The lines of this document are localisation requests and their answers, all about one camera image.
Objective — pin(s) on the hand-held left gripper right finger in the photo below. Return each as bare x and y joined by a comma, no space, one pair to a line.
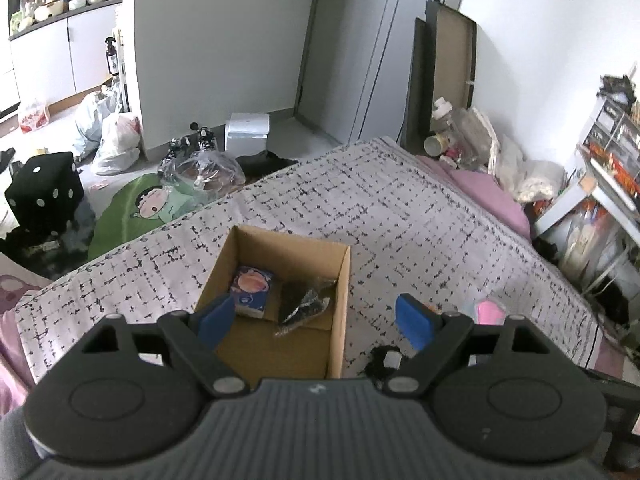
412,322

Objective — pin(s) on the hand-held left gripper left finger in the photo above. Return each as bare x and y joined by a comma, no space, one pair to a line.
217,320

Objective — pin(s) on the brown cardboard box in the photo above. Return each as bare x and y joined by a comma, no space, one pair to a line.
280,355

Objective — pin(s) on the white plush toy pink ear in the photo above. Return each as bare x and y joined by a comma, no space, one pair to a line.
487,311

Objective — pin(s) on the small black soft item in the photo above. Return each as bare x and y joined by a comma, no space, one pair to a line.
377,362

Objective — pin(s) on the black plastic packet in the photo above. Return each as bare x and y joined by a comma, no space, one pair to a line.
302,305

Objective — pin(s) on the white black patterned blanket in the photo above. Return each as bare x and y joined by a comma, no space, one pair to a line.
390,210

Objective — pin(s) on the green leaf cartoon rug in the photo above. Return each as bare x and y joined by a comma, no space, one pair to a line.
120,220

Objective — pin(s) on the clear plastic bag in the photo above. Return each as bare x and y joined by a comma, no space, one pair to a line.
210,170

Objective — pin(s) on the black cloth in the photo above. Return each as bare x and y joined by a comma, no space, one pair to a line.
265,162

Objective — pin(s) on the dark grey fluffy rug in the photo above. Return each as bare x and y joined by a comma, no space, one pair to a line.
75,237

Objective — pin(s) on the small black gadget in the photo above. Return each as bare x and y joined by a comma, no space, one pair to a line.
175,149
204,137

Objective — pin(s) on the yellow can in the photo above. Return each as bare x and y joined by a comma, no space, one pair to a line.
436,145

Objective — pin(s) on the white box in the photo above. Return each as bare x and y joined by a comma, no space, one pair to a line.
247,132

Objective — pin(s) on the white crumpled bag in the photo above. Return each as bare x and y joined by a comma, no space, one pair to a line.
537,175

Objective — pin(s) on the clear plastic bottle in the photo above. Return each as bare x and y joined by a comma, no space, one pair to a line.
462,130

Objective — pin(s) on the black dice stool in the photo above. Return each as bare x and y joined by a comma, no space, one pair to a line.
45,190

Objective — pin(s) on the grey plastic bag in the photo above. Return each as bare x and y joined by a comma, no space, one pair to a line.
92,120

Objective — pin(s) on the cluttered white shelf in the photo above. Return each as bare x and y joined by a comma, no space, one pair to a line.
607,175

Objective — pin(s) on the dark framed folding board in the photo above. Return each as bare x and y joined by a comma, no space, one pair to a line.
450,60

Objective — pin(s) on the black slipper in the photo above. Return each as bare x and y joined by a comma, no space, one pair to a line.
6,159

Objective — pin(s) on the red white plastic bag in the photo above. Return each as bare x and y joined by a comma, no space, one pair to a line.
32,117

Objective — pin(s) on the grey door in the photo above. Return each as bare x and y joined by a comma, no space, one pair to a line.
360,50

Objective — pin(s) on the dark spray bottle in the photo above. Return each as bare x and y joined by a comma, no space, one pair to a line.
112,57

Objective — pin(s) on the white kitchen cabinet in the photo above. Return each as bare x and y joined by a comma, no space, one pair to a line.
45,60

